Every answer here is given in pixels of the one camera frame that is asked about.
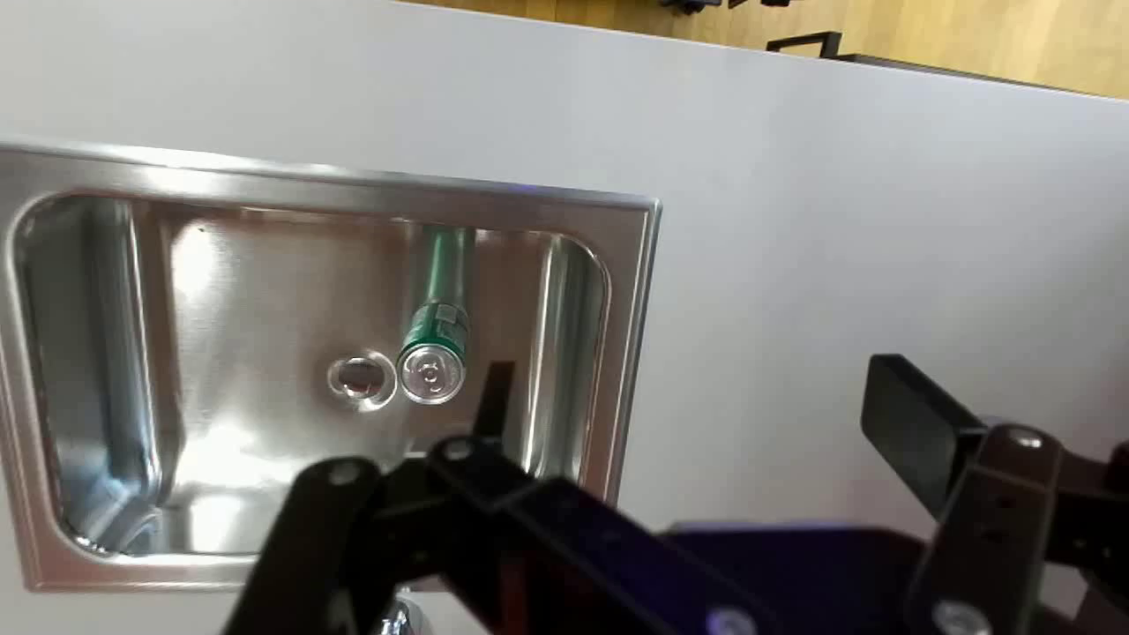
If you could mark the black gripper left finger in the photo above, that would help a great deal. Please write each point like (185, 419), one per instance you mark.
(352, 541)

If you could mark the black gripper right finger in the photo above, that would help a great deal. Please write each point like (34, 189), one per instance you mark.
(998, 517)

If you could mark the green soda can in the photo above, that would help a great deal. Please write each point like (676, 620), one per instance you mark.
(432, 335)

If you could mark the round metal sink drain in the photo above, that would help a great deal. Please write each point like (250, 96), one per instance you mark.
(362, 377)

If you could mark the stainless steel sink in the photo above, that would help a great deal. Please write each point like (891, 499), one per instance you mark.
(270, 354)

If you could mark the black furniture leg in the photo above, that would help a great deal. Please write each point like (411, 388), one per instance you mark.
(813, 45)

